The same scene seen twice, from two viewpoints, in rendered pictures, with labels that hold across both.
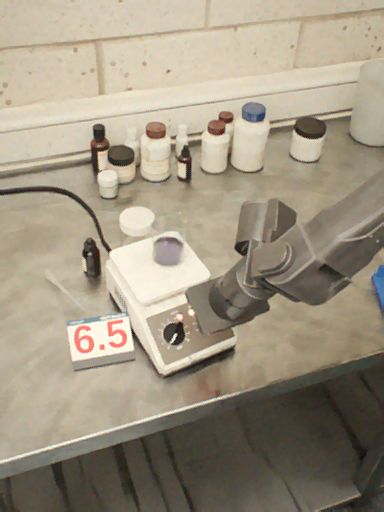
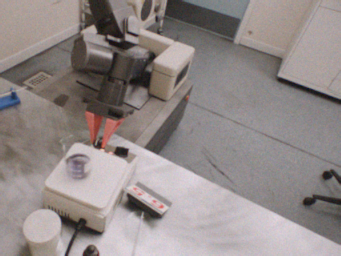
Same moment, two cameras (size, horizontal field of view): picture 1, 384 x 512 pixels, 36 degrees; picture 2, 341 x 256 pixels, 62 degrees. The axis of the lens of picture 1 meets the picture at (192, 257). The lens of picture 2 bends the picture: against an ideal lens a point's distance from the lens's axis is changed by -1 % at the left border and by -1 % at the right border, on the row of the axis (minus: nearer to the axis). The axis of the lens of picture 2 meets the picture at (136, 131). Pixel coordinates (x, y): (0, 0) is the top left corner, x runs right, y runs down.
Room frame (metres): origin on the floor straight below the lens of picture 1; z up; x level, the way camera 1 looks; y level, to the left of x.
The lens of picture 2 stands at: (0.82, 0.33, 1.26)
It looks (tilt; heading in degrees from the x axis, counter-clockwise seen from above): 43 degrees down; 224
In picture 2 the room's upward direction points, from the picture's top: 10 degrees clockwise
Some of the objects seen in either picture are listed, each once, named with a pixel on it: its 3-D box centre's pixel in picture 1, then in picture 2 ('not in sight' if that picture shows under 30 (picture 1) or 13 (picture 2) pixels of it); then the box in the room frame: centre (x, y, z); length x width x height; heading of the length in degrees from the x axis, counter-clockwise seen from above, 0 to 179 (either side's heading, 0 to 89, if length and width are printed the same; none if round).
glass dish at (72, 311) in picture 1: (83, 315); (139, 225); (0.60, 0.16, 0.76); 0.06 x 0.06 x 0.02
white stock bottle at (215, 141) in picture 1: (215, 145); not in sight; (1.04, -0.03, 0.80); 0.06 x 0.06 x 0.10
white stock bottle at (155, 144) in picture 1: (155, 150); not in sight; (1.00, 0.09, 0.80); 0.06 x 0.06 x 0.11
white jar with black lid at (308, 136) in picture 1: (307, 139); not in sight; (1.11, -0.23, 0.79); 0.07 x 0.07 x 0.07
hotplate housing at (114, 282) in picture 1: (166, 296); (93, 177); (0.62, 0.04, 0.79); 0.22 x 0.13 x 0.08; 31
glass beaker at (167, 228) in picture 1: (169, 239); (76, 157); (0.66, 0.04, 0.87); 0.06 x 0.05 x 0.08; 131
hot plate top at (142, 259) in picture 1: (159, 265); (88, 173); (0.65, 0.05, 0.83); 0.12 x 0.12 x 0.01; 31
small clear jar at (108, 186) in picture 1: (108, 184); not in sight; (0.92, 0.17, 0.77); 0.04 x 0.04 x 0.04
